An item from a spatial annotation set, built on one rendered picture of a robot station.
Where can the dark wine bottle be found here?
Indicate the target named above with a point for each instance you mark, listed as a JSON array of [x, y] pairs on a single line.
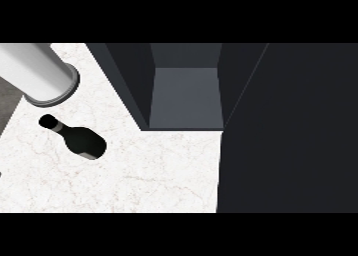
[[80, 139]]

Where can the dark grey cabinet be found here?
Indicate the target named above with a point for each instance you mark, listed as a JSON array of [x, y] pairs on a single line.
[[183, 100]]

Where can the dark grey cabinet door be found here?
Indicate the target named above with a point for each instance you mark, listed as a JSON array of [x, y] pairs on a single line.
[[294, 133]]

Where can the white cylindrical appliance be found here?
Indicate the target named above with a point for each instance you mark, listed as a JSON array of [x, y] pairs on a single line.
[[31, 71]]

